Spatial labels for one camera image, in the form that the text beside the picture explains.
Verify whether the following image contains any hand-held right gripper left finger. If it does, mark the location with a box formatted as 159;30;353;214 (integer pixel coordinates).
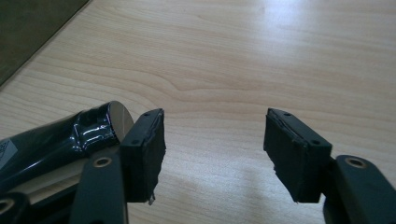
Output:
119;107;167;205

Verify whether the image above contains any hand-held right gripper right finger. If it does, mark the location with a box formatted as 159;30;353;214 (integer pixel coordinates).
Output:
262;107;333;204

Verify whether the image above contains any glossy black tube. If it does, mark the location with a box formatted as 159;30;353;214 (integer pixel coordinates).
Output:
0;100;135;194

